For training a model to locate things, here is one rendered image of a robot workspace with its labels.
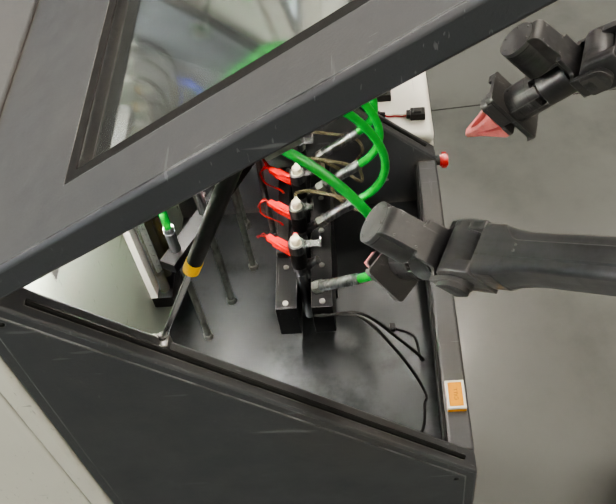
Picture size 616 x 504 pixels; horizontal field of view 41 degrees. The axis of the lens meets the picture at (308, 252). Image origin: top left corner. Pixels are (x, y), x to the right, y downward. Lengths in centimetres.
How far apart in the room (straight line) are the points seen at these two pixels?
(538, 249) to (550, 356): 166
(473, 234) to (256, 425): 40
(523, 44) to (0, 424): 88
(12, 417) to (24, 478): 20
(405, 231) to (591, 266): 24
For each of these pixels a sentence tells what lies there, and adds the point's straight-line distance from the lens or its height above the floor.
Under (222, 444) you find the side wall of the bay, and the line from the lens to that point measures 120.
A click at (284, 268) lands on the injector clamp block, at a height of 98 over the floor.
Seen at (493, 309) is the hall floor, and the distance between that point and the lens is 261.
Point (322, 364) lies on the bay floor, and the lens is 155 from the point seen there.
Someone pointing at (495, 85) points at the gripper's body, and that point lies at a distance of 130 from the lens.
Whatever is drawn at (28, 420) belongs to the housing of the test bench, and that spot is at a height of 119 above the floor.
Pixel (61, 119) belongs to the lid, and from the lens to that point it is 96.
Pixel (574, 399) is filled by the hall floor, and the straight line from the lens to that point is 248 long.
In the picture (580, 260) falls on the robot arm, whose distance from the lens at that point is 85.
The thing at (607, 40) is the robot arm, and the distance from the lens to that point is 123.
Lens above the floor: 215
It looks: 51 degrees down
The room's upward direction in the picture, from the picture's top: 10 degrees counter-clockwise
